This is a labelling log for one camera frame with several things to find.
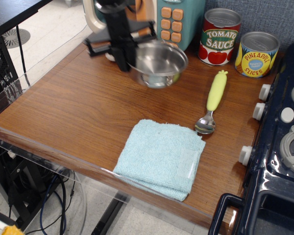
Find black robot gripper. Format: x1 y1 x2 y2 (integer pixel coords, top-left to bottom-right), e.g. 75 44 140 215
84 10 156 72

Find stainless steel bowl with handles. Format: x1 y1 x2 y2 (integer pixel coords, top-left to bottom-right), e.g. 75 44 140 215
128 42 189 89

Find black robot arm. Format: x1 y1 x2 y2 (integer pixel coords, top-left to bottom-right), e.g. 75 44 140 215
83 0 156 72

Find plush mushroom toy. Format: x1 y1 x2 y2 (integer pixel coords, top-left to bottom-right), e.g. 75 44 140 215
105 53 116 62

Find teal toy microwave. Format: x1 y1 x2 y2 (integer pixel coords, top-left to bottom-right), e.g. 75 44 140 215
82 0 206 52

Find tomato sauce can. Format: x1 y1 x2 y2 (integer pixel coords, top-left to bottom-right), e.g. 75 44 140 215
198 8 242 66

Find light blue folded towel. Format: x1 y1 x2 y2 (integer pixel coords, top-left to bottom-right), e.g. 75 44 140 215
113 119 206 202

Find black desk at left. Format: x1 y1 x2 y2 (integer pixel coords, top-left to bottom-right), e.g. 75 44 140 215
0 0 53 44

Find pineapple slices can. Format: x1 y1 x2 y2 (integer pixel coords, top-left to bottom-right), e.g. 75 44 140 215
235 31 280 78

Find dark blue toy stove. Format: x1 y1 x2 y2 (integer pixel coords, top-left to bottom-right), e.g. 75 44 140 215
209 43 294 235

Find yellow object at floor corner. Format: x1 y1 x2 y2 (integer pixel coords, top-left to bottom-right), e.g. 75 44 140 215
1 225 24 235

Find spoon with yellow handle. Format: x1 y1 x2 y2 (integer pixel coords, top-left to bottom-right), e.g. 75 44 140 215
195 70 228 135

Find black and blue floor cables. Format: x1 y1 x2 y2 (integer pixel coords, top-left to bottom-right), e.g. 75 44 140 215
24 171 76 235

